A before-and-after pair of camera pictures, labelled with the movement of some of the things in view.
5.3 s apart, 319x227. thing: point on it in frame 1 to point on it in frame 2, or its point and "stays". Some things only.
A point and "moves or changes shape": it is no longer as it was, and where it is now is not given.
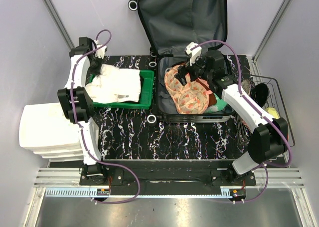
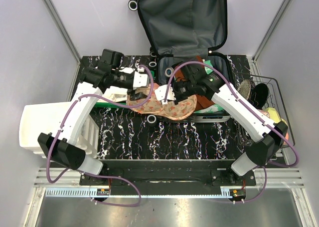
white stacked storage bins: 44,128 stays
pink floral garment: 193,98 moves or changes shape
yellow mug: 273,112 stays
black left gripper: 96,71 to 136,96
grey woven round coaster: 245,85 stays
